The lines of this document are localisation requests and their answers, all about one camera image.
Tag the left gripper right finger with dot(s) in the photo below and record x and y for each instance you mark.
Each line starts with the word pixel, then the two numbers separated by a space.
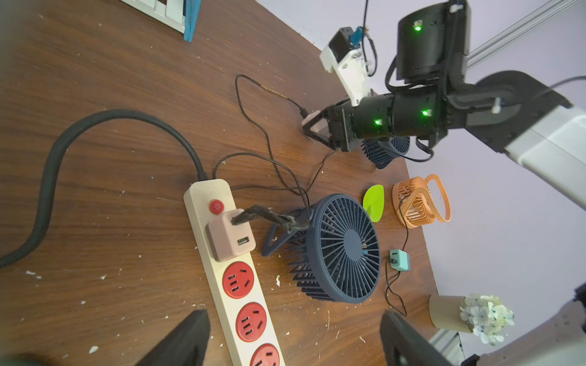
pixel 403 345

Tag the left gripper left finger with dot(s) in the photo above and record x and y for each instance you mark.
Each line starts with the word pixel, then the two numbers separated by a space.
pixel 186 345

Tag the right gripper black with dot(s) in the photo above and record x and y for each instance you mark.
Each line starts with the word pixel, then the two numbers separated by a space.
pixel 348 126

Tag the cream power strip red sockets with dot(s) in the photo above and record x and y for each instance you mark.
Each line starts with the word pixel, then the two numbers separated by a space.
pixel 236 290

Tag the pink USB charger plug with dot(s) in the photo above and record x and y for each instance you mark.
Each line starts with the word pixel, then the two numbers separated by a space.
pixel 229 241
pixel 315 122

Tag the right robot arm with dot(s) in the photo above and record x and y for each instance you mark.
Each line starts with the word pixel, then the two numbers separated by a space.
pixel 510 112

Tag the dark blue desk fan far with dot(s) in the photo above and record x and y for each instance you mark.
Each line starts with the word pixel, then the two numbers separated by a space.
pixel 382 152

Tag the dark blue desk fan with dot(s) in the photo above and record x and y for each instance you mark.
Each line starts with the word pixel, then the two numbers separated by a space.
pixel 382 152
pixel 338 257

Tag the orange desk fan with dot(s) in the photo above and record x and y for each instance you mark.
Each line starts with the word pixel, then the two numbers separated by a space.
pixel 414 205

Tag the dark blue desk fan near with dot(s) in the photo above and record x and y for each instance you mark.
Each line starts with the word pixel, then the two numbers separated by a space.
pixel 338 257

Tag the green yellow toy shovel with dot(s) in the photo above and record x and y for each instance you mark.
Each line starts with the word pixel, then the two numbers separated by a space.
pixel 374 202

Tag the mint green USB charger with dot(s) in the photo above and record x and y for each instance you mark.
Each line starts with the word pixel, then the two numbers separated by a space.
pixel 399 260

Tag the white flower pot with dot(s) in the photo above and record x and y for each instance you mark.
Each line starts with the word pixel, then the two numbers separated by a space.
pixel 484 316

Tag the blue white slatted shelf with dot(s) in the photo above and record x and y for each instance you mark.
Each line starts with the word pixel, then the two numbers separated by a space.
pixel 180 15

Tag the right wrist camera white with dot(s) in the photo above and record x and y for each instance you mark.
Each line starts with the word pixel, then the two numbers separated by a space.
pixel 344 57

